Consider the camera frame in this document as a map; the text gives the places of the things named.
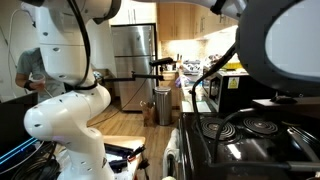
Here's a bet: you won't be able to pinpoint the large coil stove burner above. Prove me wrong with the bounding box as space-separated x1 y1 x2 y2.
198 116 237 141

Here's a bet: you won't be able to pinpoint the black electric stove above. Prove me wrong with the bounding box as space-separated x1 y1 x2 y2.
178 111 320 180

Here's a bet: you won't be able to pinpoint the small coil stove burner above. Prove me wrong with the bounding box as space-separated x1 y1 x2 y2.
242 116 280 136

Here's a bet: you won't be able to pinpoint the steel trash can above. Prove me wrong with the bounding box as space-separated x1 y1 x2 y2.
153 85 174 127

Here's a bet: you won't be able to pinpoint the brown paper bag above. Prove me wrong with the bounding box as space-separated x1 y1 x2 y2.
139 99 158 127

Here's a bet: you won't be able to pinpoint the stainless steel refrigerator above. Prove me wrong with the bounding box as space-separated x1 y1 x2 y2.
111 24 158 112

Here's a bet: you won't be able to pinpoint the white green cutting board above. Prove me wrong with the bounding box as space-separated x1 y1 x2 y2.
181 99 212 114

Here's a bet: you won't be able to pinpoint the wooden work table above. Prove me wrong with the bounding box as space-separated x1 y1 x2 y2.
101 134 148 180

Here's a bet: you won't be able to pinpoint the white hanging towel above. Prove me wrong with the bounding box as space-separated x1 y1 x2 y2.
161 127 181 180

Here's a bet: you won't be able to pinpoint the stainless steel microwave oven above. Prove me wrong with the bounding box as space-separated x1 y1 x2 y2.
207 70 278 114

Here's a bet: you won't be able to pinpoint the wooden kitchen cabinets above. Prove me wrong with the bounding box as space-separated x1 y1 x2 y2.
156 0 239 42

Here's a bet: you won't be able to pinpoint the yellow box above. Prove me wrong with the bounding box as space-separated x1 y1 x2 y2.
223 61 243 71

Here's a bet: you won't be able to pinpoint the person in grey shirt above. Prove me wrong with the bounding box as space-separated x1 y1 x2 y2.
14 47 66 103

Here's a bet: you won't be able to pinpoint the black monitor screen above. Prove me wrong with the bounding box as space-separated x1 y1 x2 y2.
0 92 40 153

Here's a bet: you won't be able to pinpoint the small steel frying pan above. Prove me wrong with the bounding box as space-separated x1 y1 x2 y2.
287 127 320 164

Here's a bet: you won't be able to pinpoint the black stereo camera bar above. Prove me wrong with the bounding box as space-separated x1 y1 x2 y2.
148 56 177 67

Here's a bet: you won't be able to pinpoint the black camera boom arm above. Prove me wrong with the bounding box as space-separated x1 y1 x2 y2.
99 70 165 85

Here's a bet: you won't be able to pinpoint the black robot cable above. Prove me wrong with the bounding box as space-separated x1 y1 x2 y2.
189 43 320 173

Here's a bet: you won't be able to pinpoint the black cable pile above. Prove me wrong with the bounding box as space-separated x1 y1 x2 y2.
9 141 63 180

